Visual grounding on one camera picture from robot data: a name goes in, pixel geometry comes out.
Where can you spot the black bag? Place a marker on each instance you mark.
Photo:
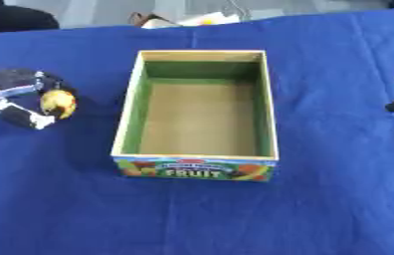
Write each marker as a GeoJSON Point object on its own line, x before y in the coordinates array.
{"type": "Point", "coordinates": [10, 17]}

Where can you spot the tan box with green inside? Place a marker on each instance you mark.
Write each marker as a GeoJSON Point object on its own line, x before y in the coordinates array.
{"type": "Point", "coordinates": [197, 116]}

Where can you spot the yellow and red toy fruit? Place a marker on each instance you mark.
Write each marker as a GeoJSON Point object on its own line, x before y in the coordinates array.
{"type": "Point", "coordinates": [59, 103]}

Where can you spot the white and brown bag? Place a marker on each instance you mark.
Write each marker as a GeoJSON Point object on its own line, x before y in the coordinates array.
{"type": "Point", "coordinates": [177, 20]}

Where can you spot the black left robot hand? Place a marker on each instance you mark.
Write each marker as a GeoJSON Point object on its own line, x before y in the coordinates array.
{"type": "Point", "coordinates": [10, 79]}

